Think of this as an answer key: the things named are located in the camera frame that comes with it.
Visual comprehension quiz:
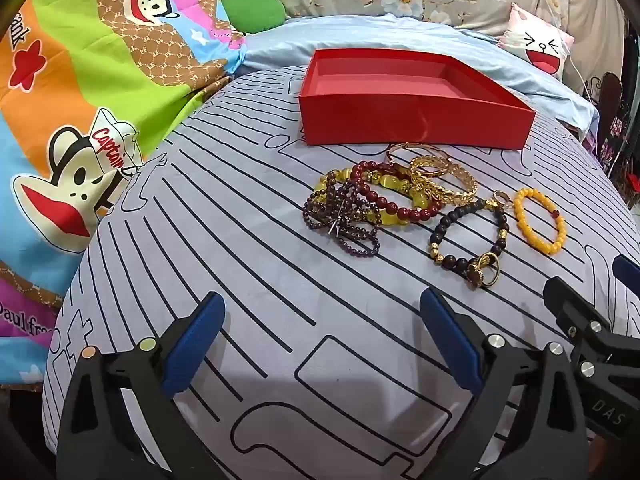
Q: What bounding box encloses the light blue sheet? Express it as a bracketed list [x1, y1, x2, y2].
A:
[240, 12, 601, 137]

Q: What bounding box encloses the dark wooden chair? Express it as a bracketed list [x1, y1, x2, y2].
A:
[582, 72, 627, 142]

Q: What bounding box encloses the white cable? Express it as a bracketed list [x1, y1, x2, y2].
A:
[544, 0, 592, 98]

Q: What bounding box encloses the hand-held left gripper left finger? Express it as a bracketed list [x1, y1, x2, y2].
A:
[56, 291, 236, 480]

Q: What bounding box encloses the patterned gold bangle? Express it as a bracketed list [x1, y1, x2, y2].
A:
[430, 170, 478, 206]
[410, 155, 453, 178]

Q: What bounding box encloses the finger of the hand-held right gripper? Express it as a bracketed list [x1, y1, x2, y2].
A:
[612, 255, 640, 298]
[544, 276, 640, 381]

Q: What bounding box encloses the pink cat face pillow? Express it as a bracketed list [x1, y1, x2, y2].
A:
[497, 2, 576, 78]

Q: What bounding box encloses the green pillow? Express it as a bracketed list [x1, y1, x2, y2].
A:
[220, 0, 286, 36]

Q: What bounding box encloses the dark red beaded bracelet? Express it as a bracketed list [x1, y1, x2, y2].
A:
[350, 160, 443, 223]

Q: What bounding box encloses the yellow translucent beaded bracelet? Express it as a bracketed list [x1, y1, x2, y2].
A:
[312, 170, 446, 231]

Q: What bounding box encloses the black beaded bracelet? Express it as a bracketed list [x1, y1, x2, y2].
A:
[426, 199, 511, 291]

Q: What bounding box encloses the red cardboard box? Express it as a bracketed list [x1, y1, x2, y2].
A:
[298, 48, 536, 152]

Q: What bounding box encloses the orange beaded bracelet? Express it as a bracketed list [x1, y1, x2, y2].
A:
[513, 187, 568, 257]

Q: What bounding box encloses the colourful cartoon monkey blanket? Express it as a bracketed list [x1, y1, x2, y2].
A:
[0, 0, 247, 391]

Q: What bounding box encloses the grey striped bedsheet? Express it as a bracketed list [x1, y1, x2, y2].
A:
[42, 62, 640, 480]

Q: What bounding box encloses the dark purple beaded bracelet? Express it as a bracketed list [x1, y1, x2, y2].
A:
[301, 180, 383, 259]

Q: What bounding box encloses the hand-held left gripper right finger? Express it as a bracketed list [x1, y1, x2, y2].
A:
[420, 289, 591, 480]

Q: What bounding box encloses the thin gold bangle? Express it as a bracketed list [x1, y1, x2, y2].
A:
[385, 142, 451, 166]

